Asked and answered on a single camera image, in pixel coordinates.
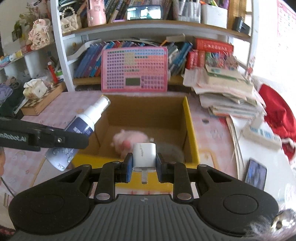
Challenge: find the pink plush toy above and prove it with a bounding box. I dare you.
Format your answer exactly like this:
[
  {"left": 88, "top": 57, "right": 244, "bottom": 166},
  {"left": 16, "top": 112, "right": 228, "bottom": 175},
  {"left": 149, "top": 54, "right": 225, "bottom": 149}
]
[{"left": 110, "top": 129, "right": 149, "bottom": 159}]

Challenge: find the white charger plug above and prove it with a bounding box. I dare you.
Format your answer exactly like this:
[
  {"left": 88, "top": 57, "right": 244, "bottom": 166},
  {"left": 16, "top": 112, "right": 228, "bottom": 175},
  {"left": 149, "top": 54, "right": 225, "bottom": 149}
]
[{"left": 132, "top": 142, "right": 157, "bottom": 185}]

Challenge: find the blue white spray bottle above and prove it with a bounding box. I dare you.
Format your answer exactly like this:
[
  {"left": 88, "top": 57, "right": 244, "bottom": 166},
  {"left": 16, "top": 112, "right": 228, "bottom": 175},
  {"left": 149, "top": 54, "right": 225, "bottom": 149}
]
[{"left": 45, "top": 95, "right": 110, "bottom": 171}]

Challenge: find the wooden chess box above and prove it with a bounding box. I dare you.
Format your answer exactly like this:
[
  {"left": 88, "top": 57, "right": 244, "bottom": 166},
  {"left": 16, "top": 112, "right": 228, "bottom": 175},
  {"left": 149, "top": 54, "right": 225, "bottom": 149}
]
[{"left": 21, "top": 82, "right": 66, "bottom": 116}]

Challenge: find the pile of clothes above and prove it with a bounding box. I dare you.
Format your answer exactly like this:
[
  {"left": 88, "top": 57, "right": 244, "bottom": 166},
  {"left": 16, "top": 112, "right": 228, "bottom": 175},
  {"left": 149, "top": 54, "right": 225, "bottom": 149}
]
[{"left": 1, "top": 79, "right": 25, "bottom": 118}]

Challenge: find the tissue box with cover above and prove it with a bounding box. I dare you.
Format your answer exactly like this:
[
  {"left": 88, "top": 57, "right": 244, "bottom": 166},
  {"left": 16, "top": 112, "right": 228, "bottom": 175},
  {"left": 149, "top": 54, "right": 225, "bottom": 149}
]
[{"left": 23, "top": 79, "right": 48, "bottom": 99}]

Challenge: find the yellow cardboard box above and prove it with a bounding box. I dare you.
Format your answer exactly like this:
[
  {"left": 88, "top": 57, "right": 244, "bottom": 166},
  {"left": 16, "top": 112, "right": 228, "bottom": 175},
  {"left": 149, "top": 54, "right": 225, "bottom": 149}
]
[{"left": 71, "top": 93, "right": 201, "bottom": 193}]

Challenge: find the red bottle with figurine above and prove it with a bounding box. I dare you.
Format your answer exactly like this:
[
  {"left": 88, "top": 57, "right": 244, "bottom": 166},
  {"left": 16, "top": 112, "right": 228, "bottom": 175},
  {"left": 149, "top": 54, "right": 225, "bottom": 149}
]
[{"left": 47, "top": 62, "right": 59, "bottom": 85}]

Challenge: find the smartphone on table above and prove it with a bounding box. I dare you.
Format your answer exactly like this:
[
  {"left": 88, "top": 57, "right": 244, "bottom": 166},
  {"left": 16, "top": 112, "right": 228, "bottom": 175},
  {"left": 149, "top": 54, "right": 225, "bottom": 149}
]
[{"left": 244, "top": 158, "right": 267, "bottom": 190}]

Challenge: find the white power strip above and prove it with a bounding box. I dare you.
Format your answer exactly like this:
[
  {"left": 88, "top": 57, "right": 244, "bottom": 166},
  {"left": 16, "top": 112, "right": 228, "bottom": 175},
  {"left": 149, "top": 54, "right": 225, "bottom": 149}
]
[{"left": 241, "top": 125, "right": 282, "bottom": 151}]

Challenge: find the stack of papers and books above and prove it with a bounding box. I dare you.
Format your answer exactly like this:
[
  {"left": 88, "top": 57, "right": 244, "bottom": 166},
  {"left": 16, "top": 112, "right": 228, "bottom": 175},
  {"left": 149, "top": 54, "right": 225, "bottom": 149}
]
[{"left": 183, "top": 65, "right": 267, "bottom": 119}]

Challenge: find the floral doll decoration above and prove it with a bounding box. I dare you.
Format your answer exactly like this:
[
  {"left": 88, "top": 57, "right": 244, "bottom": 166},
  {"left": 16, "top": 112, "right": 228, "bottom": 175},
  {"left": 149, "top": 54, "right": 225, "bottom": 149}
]
[{"left": 28, "top": 19, "right": 54, "bottom": 50}]

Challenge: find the row of blue books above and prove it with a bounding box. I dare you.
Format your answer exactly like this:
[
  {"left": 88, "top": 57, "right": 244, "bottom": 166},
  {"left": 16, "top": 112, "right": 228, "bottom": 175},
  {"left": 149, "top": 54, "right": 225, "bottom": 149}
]
[{"left": 74, "top": 41, "right": 130, "bottom": 78}]

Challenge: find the pink learning tablet toy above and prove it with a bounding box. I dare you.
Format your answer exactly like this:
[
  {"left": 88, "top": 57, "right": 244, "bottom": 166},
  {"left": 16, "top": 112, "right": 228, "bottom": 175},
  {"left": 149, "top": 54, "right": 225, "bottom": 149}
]
[{"left": 101, "top": 47, "right": 168, "bottom": 93}]

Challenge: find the red fabric item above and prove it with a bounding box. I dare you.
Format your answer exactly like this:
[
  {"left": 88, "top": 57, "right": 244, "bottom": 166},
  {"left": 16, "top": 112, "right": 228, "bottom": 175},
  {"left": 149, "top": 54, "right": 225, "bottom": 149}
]
[{"left": 259, "top": 84, "right": 295, "bottom": 162}]

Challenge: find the cream quilted handbag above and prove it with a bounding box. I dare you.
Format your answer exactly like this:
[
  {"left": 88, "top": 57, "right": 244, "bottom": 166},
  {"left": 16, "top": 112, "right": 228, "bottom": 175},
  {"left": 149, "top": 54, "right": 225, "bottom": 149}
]
[{"left": 61, "top": 6, "right": 82, "bottom": 34}]

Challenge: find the red dictionary book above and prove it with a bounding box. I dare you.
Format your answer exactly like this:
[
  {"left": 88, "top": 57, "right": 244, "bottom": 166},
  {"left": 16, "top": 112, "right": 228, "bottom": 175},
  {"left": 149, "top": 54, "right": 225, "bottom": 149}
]
[{"left": 195, "top": 38, "right": 234, "bottom": 55}]

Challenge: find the white bookshelf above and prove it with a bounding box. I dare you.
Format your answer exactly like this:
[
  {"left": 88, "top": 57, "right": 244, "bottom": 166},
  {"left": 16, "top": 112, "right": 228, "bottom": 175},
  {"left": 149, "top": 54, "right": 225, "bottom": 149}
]
[{"left": 0, "top": 0, "right": 258, "bottom": 92}]

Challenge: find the smartphone on shelf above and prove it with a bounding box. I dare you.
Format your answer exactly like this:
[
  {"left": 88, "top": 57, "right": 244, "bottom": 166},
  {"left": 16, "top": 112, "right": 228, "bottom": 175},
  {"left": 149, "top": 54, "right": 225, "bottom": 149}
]
[{"left": 126, "top": 5, "right": 162, "bottom": 21}]

